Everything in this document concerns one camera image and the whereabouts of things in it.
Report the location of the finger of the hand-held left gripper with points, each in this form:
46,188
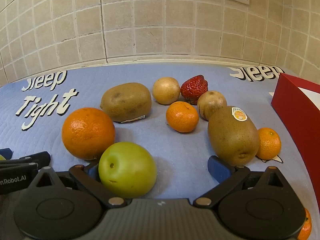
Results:
6,153
35,158

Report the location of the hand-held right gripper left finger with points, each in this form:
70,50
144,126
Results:
93,173

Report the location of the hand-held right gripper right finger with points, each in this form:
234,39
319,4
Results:
220,170

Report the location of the green apple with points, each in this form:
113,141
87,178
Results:
127,170

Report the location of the brown kiwi with oval sticker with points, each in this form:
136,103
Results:
232,137

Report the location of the small mandarin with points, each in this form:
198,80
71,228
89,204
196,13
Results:
306,226
182,117
270,143

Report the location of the brown kiwi with peeling label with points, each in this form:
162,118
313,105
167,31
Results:
127,101

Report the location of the red strawberry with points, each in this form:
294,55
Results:
195,87

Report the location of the red box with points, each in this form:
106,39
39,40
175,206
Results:
297,112

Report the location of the large orange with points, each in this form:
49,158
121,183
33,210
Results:
87,132

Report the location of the tan round fruit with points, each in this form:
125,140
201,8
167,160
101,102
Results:
166,90
211,102

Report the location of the blue printed mat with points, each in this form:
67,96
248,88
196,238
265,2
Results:
155,140

